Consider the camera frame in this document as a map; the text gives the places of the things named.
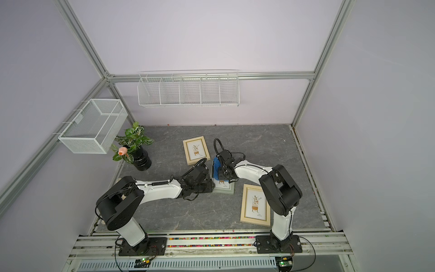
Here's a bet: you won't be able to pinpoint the blue microfibre cloth black trim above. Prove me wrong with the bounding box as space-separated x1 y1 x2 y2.
212 158 221 180

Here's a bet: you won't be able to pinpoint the green-grey picture frame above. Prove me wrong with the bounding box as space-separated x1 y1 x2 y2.
212 169 235 195

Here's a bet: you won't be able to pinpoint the beige picture frame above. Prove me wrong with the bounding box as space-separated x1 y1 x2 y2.
183 136 210 165

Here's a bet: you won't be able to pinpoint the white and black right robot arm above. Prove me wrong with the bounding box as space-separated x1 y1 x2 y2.
216 150 302 253

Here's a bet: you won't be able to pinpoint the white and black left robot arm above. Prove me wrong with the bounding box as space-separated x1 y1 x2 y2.
95 164 214 248

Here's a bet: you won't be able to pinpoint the black glossy plant vase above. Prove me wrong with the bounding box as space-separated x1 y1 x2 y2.
131 146 152 171

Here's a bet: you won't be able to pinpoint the green artificial plant pink flower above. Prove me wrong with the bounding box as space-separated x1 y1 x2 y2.
111 122 154 164

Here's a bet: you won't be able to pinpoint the left electronics board green led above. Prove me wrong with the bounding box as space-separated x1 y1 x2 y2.
134 258 151 269

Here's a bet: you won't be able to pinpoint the electronics board green led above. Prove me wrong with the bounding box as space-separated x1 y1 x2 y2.
275 257 293 272
134 258 151 269

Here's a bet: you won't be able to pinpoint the right electronics board green led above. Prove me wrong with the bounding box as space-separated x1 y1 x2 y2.
275 257 293 272

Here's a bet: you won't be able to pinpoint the light wood picture frame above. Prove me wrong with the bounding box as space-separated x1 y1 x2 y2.
240 184 271 227

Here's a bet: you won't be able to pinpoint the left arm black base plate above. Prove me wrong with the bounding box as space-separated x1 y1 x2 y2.
117 237 168 257

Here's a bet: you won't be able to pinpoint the long white wire shelf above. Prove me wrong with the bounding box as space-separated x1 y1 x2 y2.
137 70 240 108

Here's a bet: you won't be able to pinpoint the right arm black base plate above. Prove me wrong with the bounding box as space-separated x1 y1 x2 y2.
253 234 302 254

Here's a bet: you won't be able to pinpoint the white vented cable duct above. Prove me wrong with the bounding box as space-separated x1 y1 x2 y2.
76 257 278 272

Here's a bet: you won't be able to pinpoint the white wire basket left wall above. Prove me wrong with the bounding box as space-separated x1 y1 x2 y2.
58 99 128 154

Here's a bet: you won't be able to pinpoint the aluminium mounting rail front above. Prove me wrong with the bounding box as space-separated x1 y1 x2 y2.
68 231 353 260

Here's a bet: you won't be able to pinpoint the aluminium cage frame profiles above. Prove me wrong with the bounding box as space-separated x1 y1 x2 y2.
1 1 355 216

